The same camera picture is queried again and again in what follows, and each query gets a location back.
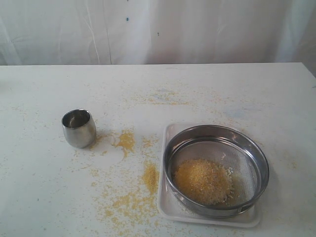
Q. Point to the pile of grains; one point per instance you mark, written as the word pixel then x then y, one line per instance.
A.
pixel 203 181

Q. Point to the round steel mesh sieve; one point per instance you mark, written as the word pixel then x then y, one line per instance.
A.
pixel 215 171

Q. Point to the stainless steel cup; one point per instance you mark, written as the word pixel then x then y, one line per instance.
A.
pixel 79 128

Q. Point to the white plastic tray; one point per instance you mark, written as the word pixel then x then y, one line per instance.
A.
pixel 170 217

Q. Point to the white backdrop curtain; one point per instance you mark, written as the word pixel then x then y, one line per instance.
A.
pixel 47 32

